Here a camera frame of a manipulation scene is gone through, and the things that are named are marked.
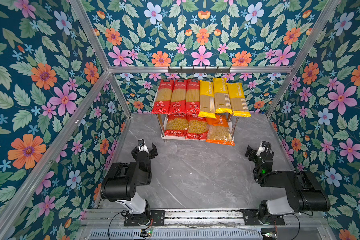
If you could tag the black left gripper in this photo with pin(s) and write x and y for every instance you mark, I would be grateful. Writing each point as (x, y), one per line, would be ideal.
(150, 155)

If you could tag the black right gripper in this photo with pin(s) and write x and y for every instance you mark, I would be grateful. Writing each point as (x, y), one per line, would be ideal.
(253, 154)

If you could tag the orange macaroni bag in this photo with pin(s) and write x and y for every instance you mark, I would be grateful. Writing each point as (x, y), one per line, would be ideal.
(219, 131)

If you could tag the yellow spaghetti bag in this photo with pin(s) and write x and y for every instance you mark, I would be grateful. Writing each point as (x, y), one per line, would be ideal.
(207, 100)
(238, 101)
(222, 98)

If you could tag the red fusilli bag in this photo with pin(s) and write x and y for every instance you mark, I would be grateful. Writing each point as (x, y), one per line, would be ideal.
(177, 125)

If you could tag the red macaroni bag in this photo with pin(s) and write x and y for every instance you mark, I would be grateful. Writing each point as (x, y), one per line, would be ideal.
(198, 128)

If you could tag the red spaghetti bag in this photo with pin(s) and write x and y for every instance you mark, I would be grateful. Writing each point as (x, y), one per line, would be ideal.
(192, 106)
(163, 97)
(178, 100)

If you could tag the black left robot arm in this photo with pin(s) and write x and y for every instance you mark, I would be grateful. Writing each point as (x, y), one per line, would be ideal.
(121, 182)

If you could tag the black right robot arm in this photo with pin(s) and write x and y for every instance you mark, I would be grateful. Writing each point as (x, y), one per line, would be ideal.
(303, 191)

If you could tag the white two-tier shelf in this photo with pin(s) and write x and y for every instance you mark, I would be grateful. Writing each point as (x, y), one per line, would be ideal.
(196, 109)

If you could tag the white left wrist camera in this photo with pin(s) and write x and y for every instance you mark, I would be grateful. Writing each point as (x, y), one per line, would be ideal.
(142, 147)

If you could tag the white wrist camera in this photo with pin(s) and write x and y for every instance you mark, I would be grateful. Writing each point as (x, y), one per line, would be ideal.
(142, 147)
(265, 147)

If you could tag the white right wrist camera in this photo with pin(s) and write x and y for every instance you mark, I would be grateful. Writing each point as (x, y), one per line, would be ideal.
(265, 147)

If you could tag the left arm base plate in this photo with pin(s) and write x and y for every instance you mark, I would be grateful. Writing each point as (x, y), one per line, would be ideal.
(153, 218)

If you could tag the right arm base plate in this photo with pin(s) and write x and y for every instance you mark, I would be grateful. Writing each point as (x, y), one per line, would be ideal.
(255, 218)

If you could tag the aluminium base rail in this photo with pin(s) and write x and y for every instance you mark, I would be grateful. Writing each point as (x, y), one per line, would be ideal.
(231, 218)

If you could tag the black hook rail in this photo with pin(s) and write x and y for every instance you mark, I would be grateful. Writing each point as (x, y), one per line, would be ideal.
(199, 70)

